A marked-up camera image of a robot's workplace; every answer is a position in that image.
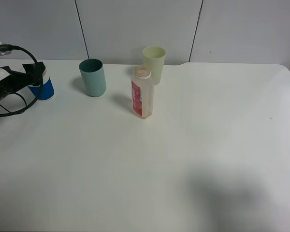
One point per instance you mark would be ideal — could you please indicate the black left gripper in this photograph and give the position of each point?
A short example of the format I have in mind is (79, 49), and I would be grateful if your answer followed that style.
(33, 75)

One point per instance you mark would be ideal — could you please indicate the blue sleeved paper cup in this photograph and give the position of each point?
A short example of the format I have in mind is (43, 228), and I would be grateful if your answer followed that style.
(48, 91)

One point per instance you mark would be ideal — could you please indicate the clear bottle with pink label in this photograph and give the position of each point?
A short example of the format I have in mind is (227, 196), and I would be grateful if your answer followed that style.
(142, 91)

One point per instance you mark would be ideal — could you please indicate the teal plastic cup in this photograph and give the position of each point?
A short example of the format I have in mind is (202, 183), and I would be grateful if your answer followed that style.
(92, 73)

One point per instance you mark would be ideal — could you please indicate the pale green plastic cup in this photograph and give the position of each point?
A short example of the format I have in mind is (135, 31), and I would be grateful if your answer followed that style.
(153, 58)

